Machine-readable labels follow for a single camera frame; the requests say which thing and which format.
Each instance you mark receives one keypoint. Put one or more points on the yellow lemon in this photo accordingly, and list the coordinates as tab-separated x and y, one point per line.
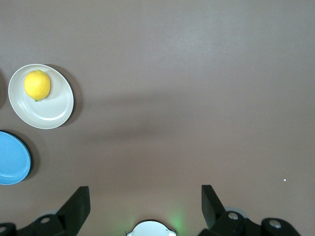
37	84

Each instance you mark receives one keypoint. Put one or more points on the blue round plate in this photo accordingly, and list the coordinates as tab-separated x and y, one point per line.
12	159

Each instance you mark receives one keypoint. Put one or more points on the pale beige round plate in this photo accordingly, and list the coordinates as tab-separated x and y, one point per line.
51	111

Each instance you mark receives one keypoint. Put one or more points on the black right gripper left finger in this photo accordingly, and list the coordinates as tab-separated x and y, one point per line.
71	211

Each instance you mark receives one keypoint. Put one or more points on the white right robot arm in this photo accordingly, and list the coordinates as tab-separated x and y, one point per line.
150	229

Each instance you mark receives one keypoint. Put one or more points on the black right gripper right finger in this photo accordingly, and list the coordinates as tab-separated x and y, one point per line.
211	209

